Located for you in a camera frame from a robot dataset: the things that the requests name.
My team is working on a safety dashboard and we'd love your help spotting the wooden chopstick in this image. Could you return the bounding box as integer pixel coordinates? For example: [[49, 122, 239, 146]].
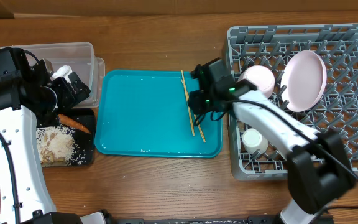
[[181, 78, 207, 144], [181, 70, 195, 136]]

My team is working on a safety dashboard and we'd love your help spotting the white cup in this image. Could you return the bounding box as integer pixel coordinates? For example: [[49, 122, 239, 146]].
[[242, 128, 269, 154]]

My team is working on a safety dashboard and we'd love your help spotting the small white plate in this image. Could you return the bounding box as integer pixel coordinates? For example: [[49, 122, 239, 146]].
[[238, 65, 275, 98]]

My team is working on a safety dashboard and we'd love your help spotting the large white plate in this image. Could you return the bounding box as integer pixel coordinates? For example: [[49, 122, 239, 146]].
[[280, 50, 327, 112]]

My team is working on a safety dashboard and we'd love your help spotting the orange carrot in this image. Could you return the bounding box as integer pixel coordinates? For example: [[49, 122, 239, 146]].
[[58, 114, 91, 134]]

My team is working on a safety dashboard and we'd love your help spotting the white tissue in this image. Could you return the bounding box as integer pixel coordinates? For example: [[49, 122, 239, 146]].
[[50, 65, 73, 83]]

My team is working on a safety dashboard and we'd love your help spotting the peanut shells and rice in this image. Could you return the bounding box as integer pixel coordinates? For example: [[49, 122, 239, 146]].
[[36, 125, 91, 167]]

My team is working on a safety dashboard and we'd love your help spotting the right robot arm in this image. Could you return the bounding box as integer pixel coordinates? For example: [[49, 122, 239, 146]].
[[188, 80, 356, 223]]

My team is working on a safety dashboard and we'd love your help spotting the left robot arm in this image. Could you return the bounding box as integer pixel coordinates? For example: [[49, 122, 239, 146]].
[[0, 105, 82, 223]]

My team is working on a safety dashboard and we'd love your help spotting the grey dishwasher rack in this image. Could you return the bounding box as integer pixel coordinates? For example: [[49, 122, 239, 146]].
[[224, 23, 358, 175]]

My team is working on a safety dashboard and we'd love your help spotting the black waste tray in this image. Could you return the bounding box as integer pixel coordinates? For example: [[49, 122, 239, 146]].
[[36, 108, 96, 167]]

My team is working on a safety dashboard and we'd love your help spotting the teal serving tray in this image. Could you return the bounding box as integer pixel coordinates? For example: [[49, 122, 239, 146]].
[[94, 70, 223, 159]]

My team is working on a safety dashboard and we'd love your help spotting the clear plastic bin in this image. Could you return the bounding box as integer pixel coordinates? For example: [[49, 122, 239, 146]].
[[0, 42, 106, 109]]

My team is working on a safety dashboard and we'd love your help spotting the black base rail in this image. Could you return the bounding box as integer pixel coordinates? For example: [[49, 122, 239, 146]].
[[82, 210, 334, 224]]

